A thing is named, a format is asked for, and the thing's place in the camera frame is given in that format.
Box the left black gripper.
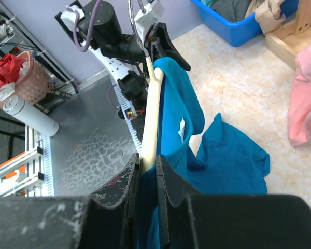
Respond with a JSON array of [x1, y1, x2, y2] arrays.
[[145, 22, 191, 71]]

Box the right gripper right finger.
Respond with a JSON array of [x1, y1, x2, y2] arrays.
[[156, 155, 311, 248]]

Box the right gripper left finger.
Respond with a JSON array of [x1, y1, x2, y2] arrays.
[[0, 154, 140, 248]]

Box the teal blue t shirt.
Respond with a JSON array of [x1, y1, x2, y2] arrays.
[[137, 57, 271, 249]]

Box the cream plastic hanger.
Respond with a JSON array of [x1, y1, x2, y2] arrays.
[[128, 0, 164, 174]]

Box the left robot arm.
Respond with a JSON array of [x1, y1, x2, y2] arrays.
[[55, 1, 191, 107]]

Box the dark grey t shirt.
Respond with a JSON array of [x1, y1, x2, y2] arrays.
[[210, 0, 251, 22]]

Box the beige t shirt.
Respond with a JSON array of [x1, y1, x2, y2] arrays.
[[245, 0, 286, 33]]

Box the salmon pink t shirt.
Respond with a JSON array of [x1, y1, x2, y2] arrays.
[[288, 43, 311, 146]]

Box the mint green cloth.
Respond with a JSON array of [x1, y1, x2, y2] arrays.
[[200, 0, 213, 7]]

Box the blue plastic bin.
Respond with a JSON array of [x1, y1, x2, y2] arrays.
[[193, 1, 299, 47]]

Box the wooden clothes rack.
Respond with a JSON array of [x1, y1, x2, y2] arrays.
[[265, 1, 311, 70]]

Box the pink woven basket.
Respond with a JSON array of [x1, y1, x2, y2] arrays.
[[0, 51, 54, 109]]

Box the white cylindrical bottle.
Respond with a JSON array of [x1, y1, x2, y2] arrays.
[[3, 95, 59, 137]]

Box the red cloth in basket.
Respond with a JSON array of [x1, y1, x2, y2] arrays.
[[0, 53, 25, 88]]

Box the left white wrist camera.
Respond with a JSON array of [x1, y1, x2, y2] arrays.
[[134, 1, 164, 40]]

